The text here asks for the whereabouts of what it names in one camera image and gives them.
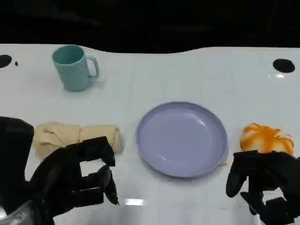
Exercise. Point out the orange and white bread roll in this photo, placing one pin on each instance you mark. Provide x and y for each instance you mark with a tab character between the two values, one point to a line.
267	138

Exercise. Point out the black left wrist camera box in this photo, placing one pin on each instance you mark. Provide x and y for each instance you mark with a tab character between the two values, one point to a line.
14	145

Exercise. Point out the lilac plate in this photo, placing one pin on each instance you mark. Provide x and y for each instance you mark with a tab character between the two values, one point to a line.
180	138

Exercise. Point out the pale green mug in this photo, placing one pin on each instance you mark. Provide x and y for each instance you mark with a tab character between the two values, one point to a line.
72	72

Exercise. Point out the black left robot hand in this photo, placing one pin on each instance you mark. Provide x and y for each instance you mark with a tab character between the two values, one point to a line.
63	168

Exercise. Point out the beige towel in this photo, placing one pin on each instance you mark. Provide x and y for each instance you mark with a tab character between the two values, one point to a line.
61	136

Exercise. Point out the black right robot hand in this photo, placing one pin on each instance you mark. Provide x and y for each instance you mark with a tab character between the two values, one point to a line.
279	173

